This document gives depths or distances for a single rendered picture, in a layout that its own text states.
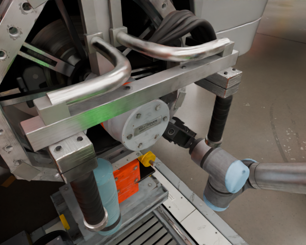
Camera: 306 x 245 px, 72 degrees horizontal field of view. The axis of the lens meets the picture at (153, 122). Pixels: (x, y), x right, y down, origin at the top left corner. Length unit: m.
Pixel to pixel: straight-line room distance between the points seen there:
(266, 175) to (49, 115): 0.65
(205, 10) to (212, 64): 0.42
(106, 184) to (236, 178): 0.36
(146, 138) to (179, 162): 1.05
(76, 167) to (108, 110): 0.09
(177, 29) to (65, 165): 0.33
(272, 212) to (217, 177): 0.82
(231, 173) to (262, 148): 1.14
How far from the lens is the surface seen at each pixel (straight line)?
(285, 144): 1.90
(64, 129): 0.30
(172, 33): 0.47
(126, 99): 0.32
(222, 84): 0.46
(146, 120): 0.44
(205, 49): 0.41
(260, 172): 0.77
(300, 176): 0.70
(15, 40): 0.44
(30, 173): 0.58
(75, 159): 0.29
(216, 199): 0.75
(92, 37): 0.46
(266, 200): 1.49
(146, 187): 1.10
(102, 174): 0.52
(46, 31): 0.66
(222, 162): 0.66
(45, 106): 0.28
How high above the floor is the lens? 1.14
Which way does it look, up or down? 39 degrees down
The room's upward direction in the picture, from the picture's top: straight up
